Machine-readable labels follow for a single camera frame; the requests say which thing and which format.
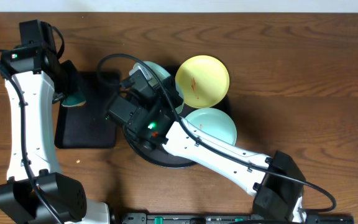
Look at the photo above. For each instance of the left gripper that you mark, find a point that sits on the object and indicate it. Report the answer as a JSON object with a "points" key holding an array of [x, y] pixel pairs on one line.
{"points": [[72, 86]]}

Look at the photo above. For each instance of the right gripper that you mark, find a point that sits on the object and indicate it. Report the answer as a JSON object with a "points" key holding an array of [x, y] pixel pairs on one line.
{"points": [[158, 94]]}

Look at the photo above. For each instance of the green yellow sponge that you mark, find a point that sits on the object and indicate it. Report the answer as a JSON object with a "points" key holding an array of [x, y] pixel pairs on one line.
{"points": [[74, 100]]}

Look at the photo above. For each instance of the mint plate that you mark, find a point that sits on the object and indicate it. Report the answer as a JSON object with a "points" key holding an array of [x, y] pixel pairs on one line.
{"points": [[215, 123], [162, 74]]}

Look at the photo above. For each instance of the yellow plate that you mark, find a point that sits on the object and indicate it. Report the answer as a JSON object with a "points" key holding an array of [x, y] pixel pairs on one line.
{"points": [[203, 80]]}

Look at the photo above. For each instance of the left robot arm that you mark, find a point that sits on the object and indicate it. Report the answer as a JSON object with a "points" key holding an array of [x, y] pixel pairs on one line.
{"points": [[36, 191]]}

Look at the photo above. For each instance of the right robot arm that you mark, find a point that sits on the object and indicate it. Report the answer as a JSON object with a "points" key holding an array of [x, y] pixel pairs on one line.
{"points": [[274, 182]]}

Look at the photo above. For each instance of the rectangular black tray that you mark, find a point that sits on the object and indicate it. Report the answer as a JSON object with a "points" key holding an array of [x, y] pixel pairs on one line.
{"points": [[86, 126]]}

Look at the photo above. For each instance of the round black tray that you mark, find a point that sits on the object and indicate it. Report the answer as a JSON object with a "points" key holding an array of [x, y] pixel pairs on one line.
{"points": [[160, 157]]}

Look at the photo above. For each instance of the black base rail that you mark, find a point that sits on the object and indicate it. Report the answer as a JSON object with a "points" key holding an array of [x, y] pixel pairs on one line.
{"points": [[143, 218]]}

